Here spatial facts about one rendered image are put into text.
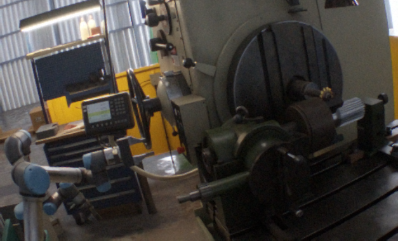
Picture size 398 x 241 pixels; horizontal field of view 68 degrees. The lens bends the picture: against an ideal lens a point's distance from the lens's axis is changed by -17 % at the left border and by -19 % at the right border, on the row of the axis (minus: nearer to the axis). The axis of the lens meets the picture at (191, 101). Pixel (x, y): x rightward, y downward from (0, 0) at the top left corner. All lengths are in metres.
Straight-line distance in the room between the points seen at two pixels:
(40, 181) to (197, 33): 0.85
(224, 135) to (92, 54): 2.54
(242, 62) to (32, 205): 1.00
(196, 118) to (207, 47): 0.28
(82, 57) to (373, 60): 2.64
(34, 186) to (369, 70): 1.69
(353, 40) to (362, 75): 0.19
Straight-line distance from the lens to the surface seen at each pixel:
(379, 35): 1.96
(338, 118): 1.30
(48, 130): 3.16
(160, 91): 1.55
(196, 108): 1.30
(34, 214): 1.41
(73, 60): 3.48
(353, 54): 1.80
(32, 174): 1.35
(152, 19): 1.61
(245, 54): 1.33
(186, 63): 1.31
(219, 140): 1.04
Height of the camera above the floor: 1.62
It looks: 12 degrees down
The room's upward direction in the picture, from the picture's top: 12 degrees counter-clockwise
